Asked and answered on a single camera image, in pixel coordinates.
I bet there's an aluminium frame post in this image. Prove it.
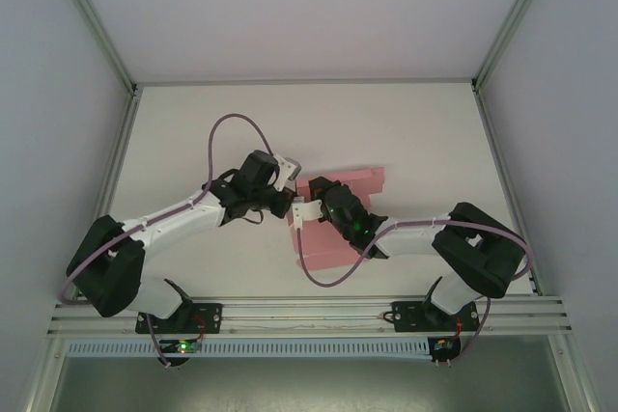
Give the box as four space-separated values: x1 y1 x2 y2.
470 0 559 95
47 0 141 97
23 334 69 412
549 334 600 412

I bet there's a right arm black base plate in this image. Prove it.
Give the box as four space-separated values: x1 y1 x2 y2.
391 299 480 335

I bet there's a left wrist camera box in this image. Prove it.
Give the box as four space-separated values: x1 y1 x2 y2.
273 153 301 192

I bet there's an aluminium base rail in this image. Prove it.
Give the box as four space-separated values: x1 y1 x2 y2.
46 298 575 337

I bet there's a pink paper box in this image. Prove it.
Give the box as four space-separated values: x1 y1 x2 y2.
289 166 387 273

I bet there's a slotted grey cable duct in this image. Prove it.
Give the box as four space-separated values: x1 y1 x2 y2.
65 337 432 361

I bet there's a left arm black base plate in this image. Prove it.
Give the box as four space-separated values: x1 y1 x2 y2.
134 302 225 336

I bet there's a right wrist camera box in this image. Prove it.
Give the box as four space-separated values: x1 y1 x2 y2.
292 194 323 231

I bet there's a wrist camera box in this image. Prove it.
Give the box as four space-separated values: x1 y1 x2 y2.
273 153 301 192
292 194 323 231

